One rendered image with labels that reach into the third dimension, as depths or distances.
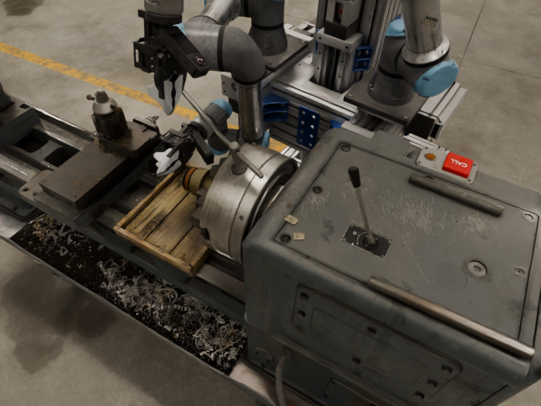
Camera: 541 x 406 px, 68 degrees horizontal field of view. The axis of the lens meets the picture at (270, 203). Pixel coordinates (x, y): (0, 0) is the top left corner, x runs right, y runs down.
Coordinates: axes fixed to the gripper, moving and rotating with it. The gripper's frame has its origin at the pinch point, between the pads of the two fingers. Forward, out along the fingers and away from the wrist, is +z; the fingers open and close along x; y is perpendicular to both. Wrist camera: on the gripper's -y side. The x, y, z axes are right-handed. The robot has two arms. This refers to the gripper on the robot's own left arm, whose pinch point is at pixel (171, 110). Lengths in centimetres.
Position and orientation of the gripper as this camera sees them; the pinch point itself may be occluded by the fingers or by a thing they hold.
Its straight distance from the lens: 95.3
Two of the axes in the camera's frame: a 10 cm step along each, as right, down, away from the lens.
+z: -1.5, 8.0, 5.9
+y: -8.7, -3.9, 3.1
